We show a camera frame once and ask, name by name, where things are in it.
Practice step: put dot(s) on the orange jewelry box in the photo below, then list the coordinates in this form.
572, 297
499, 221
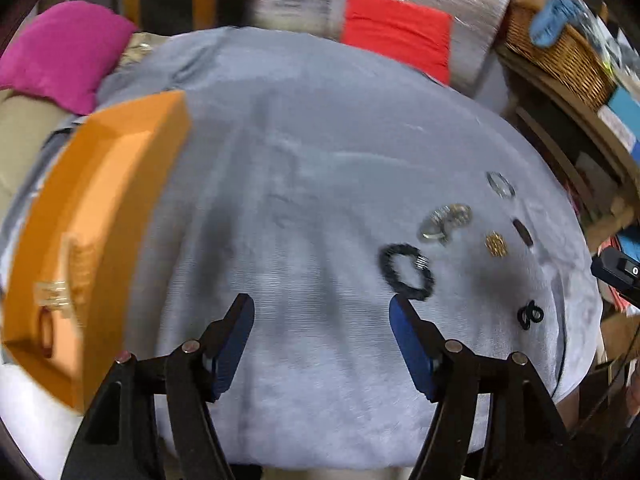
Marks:
115, 195

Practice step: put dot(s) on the brown hair clip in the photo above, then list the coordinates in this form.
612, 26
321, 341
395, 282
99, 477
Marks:
522, 232

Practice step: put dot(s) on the silver cuff bangle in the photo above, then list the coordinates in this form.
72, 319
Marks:
426, 232

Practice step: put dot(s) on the wooden shelf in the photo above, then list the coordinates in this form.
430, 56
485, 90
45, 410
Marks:
560, 130

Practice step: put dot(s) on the red pillow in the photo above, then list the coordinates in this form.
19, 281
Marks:
395, 30

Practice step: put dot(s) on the blue cloth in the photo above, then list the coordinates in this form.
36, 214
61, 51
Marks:
552, 17

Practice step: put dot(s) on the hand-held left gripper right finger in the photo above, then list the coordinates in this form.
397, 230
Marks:
412, 350

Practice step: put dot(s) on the grey blanket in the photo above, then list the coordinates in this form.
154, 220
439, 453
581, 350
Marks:
300, 160

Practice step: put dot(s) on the magenta pillow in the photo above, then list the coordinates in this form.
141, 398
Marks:
65, 50

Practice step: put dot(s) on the wicker basket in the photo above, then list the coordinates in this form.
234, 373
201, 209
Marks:
565, 60

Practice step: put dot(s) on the gold brooch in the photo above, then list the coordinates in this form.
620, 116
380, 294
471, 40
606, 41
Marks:
496, 244

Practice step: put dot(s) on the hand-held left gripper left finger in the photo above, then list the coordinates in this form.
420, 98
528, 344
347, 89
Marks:
231, 350

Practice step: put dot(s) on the beige cushion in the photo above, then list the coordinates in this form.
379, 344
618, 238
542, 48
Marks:
25, 135

